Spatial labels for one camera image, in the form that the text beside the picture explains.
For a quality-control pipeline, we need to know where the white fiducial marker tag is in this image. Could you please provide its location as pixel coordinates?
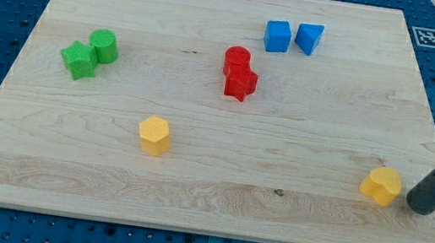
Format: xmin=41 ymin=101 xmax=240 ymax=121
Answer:
xmin=411 ymin=26 xmax=435 ymax=49

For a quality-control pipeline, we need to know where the blue triangle block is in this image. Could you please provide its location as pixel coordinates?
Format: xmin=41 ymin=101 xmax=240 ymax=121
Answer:
xmin=295 ymin=23 xmax=325 ymax=56

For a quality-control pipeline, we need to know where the green star block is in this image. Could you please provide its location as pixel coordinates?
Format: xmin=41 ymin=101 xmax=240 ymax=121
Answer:
xmin=60 ymin=40 xmax=98 ymax=80

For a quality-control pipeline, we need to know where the yellow heart block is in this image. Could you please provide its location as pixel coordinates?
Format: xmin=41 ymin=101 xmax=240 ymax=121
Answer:
xmin=359 ymin=166 xmax=402 ymax=207

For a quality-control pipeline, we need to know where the blue cube block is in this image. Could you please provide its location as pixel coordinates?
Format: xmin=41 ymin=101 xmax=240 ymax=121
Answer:
xmin=264 ymin=20 xmax=292 ymax=53

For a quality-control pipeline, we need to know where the green cylinder block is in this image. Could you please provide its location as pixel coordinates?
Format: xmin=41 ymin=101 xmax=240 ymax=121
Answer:
xmin=89 ymin=29 xmax=119 ymax=64

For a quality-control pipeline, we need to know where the red star block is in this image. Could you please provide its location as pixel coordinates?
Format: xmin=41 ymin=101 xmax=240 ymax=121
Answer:
xmin=223 ymin=68 xmax=258 ymax=102

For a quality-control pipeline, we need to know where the yellow hexagon block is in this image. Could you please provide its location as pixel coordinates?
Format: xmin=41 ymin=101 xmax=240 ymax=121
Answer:
xmin=139 ymin=116 xmax=171 ymax=157

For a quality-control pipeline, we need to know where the red cylinder block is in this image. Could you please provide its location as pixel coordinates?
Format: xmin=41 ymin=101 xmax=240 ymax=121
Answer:
xmin=223 ymin=46 xmax=251 ymax=76

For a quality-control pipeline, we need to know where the wooden board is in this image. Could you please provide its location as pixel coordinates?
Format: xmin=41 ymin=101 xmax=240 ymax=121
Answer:
xmin=0 ymin=0 xmax=435 ymax=243

